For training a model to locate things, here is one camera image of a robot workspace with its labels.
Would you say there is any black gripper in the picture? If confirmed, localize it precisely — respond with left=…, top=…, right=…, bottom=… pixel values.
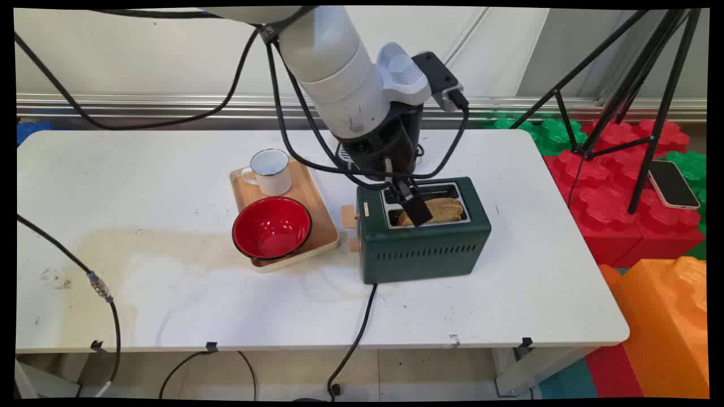
left=338, top=103, right=434, bottom=228

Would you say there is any toasted bread slice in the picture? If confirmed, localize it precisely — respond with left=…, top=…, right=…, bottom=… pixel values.
left=398, top=197, right=465, bottom=227

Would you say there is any dark green toaster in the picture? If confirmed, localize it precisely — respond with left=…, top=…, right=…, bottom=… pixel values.
left=355, top=176, right=492, bottom=285

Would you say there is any wooden serving tray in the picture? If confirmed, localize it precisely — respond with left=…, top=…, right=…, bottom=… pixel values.
left=229, top=159, right=341, bottom=274

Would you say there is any white enamel mug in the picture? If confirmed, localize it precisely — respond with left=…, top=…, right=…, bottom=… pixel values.
left=242, top=149, right=294, bottom=197

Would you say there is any red bowl with black rim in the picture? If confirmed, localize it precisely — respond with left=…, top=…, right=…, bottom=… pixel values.
left=231, top=196, right=313, bottom=262

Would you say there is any green foam block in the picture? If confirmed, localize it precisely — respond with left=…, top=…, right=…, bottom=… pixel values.
left=485, top=110, right=590, bottom=157
left=664, top=149, right=708, bottom=262

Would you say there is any big red foam block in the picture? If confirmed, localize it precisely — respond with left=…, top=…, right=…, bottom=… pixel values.
left=542, top=118, right=706, bottom=269

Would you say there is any white table leg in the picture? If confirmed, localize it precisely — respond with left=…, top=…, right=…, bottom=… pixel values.
left=491, top=346, right=597, bottom=397

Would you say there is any teal foam floor mat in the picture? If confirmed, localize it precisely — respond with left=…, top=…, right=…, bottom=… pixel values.
left=536, top=358, right=599, bottom=400

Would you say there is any smartphone with pink case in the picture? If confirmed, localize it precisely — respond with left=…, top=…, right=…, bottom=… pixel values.
left=647, top=160, right=701, bottom=210

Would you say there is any red foam floor mat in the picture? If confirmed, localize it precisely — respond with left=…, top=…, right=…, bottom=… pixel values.
left=584, top=344, right=644, bottom=399

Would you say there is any big orange foam block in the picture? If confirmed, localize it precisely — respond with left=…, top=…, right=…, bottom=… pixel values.
left=598, top=256, right=710, bottom=400

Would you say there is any blue foam block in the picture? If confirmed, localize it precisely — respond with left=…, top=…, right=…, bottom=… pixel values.
left=16, top=121, right=55, bottom=147

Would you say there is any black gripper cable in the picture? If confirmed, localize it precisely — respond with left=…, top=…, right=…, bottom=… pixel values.
left=274, top=41, right=391, bottom=190

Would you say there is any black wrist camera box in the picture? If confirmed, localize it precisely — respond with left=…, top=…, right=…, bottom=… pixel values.
left=411, top=51, right=469, bottom=112

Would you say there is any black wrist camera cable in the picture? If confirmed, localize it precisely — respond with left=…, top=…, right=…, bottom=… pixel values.
left=265, top=37, right=471, bottom=180

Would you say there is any black toaster power cable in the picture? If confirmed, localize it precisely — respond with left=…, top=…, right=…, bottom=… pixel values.
left=326, top=283, right=378, bottom=397

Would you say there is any aluminium wall rail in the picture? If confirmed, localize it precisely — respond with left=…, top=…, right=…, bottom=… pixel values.
left=16, top=93, right=708, bottom=123

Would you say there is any black camera tripod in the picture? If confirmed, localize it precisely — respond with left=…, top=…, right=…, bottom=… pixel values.
left=509, top=8, right=703, bottom=215

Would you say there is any thin black looped cable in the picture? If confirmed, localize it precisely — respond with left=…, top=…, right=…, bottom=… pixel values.
left=159, top=350, right=258, bottom=401

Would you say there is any long black hanging cable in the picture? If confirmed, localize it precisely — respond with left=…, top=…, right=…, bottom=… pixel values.
left=14, top=25, right=261, bottom=131

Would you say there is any black cable with metal connector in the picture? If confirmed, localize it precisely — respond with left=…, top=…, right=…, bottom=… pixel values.
left=16, top=214, right=123, bottom=397

